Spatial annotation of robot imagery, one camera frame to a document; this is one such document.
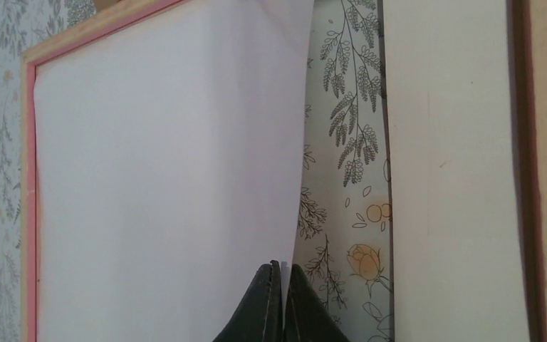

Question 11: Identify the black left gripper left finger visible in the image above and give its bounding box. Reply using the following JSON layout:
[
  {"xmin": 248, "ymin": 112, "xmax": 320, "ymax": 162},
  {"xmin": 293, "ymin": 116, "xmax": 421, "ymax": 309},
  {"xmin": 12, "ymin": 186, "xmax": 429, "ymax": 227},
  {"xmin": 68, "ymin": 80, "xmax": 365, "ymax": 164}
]
[{"xmin": 214, "ymin": 260, "xmax": 282, "ymax": 342}]

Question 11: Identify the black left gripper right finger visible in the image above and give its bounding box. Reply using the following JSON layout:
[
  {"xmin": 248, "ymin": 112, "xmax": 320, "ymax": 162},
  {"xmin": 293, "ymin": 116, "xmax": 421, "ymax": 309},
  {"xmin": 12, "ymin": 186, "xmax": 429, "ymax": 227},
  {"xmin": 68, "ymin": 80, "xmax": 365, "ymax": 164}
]
[{"xmin": 283, "ymin": 264, "xmax": 349, "ymax": 342}]

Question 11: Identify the white photo mat border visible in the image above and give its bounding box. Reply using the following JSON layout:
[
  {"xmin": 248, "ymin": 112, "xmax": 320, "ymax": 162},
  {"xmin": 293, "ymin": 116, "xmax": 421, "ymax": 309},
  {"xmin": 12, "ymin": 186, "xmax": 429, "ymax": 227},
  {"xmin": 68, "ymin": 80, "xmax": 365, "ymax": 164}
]
[{"xmin": 383, "ymin": 1, "xmax": 529, "ymax": 341}]

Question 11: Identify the sunset landscape photo print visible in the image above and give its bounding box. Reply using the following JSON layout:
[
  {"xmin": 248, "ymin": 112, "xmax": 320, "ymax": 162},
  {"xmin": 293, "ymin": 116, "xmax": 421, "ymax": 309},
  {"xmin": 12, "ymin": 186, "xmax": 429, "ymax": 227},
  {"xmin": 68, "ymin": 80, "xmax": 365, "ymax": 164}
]
[{"xmin": 33, "ymin": 1, "xmax": 314, "ymax": 341}]

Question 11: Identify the pink wooden picture frame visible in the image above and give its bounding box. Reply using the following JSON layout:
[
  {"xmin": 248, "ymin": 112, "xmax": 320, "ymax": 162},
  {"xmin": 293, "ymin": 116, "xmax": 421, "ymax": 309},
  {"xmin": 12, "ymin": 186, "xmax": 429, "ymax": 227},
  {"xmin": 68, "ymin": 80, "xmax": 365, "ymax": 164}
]
[{"xmin": 21, "ymin": 1, "xmax": 547, "ymax": 341}]

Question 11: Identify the floral patterned table mat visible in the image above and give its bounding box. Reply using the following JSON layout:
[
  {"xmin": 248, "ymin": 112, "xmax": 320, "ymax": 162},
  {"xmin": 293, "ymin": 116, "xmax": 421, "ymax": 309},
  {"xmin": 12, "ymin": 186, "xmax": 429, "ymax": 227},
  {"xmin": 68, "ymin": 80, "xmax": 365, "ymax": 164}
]
[{"xmin": 0, "ymin": 1, "xmax": 395, "ymax": 341}]

